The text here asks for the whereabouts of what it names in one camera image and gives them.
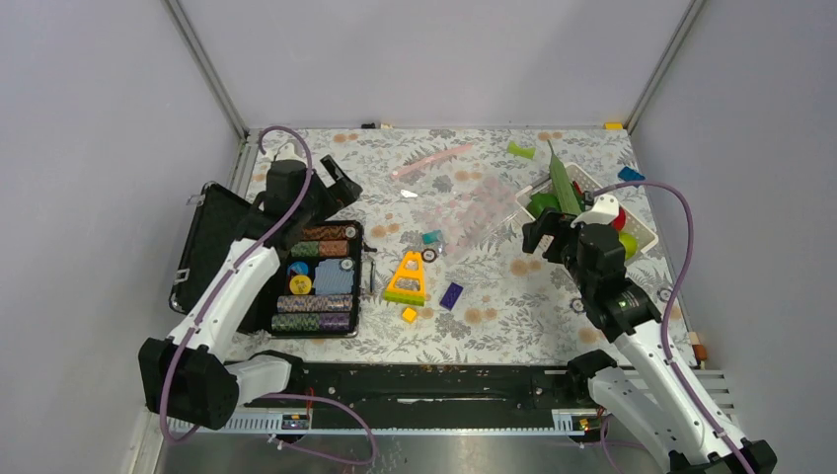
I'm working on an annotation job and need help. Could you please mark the green bell pepper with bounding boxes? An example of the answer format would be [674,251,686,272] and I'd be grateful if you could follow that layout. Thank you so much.
[526,193,562,219]

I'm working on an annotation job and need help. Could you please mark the long green cucumber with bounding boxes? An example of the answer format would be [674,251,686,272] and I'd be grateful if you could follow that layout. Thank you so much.
[548,141,581,215]

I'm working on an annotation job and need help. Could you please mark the clear pink-dotted zip bag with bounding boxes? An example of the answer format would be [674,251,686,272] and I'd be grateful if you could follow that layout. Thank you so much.
[390,143,517,264]

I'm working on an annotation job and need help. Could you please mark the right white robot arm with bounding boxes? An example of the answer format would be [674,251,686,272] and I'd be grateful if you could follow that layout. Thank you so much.
[522,209,778,473]

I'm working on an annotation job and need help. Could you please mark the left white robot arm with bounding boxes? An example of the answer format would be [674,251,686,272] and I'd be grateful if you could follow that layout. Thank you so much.
[138,155,362,440]

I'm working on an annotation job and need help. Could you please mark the green apple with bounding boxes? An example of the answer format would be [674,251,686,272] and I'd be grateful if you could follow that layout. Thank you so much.
[619,232,639,261]

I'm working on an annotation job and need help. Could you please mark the red apple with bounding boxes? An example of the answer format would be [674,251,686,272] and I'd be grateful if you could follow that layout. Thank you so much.
[610,207,627,231]

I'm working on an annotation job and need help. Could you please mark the white plastic basket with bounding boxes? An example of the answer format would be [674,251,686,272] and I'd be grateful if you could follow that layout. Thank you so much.
[515,162,659,265]

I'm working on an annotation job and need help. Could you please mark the lime green block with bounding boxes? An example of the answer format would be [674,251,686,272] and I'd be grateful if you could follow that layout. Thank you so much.
[506,141,537,160]

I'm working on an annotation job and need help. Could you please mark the blue lego brick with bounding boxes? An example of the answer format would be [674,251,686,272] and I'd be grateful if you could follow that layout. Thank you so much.
[617,166,646,182]

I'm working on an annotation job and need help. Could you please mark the teal small block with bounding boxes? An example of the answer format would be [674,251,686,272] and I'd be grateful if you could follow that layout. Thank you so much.
[421,229,443,245]

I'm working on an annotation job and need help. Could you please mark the purple lego brick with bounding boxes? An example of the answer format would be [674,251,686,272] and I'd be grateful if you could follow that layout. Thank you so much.
[439,282,464,310]

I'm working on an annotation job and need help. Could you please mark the black poker chip case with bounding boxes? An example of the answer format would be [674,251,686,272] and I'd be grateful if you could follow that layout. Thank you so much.
[170,183,363,347]

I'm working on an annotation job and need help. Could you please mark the yellow triangular toy block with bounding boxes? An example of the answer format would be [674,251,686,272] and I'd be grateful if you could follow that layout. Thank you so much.
[383,251,426,306]

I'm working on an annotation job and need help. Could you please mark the small yellow cube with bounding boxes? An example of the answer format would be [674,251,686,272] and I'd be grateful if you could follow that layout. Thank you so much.
[401,307,418,324]

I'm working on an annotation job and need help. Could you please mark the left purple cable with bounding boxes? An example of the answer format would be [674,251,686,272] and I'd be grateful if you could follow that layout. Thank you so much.
[158,125,380,467]

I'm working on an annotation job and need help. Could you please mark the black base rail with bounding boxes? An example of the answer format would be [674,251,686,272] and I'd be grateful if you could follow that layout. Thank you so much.
[251,363,602,431]

